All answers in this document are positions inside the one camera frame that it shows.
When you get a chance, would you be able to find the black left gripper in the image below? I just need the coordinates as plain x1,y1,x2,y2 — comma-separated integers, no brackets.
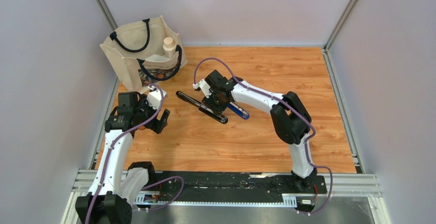
133,95,169,134

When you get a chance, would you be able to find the black stapler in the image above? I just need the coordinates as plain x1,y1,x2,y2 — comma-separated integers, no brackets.
176,90,228,124

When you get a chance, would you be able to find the blue tape dispenser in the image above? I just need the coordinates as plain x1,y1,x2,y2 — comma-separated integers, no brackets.
228,102,249,120

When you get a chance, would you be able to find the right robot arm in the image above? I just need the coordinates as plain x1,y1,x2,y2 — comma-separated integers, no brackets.
193,70,317,193

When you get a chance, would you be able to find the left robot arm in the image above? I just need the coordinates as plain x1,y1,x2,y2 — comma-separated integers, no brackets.
75,88,170,223

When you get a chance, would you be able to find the white paper in bag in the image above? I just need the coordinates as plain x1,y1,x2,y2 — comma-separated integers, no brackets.
145,54,170,64

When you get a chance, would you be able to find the beige bottle in bag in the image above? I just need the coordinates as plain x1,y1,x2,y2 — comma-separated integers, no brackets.
162,36,177,59

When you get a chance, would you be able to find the cream canvas tote bag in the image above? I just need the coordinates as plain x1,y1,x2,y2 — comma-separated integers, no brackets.
100,16,188,94

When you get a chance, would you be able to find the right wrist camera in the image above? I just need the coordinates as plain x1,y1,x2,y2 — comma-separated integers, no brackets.
192,79,212,98

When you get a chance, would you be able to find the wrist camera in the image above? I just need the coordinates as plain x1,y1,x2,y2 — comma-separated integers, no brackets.
146,84,167,110
192,79,212,98

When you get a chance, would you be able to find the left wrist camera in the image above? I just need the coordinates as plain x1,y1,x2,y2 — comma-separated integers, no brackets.
146,84,167,110

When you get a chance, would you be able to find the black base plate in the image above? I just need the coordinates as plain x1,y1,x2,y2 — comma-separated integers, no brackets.
148,171,329,203

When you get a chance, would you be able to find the aluminium rail frame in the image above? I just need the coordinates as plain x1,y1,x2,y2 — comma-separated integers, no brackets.
59,170,392,224

